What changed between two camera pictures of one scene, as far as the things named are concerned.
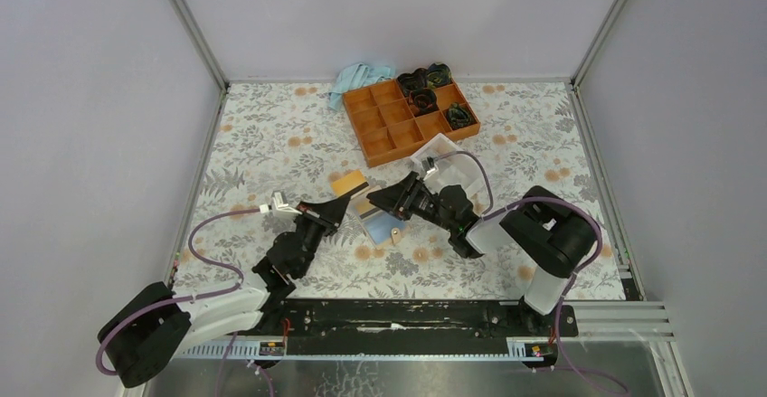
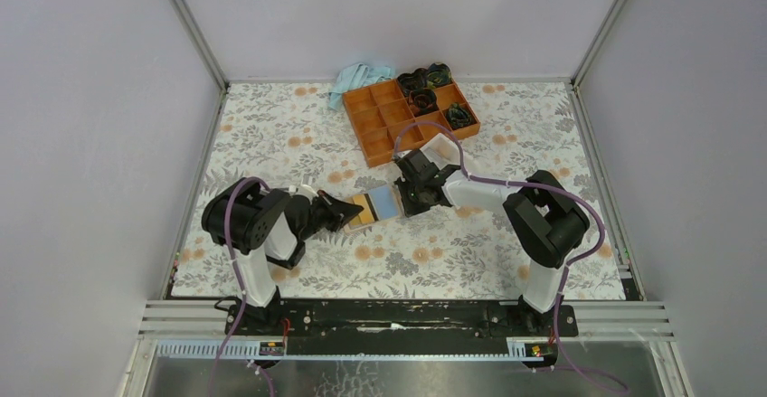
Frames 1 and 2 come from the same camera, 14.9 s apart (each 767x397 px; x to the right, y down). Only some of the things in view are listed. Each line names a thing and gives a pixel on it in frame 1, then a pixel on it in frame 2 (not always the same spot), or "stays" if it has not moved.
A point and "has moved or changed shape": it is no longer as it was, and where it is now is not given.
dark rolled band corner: x=439 y=75 stays
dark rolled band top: x=413 y=80 stays
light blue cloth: x=355 y=76 stays
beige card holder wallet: x=381 y=225 has moved or changed shape
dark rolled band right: x=459 y=116 stays
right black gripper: x=400 y=197 → x=410 y=208
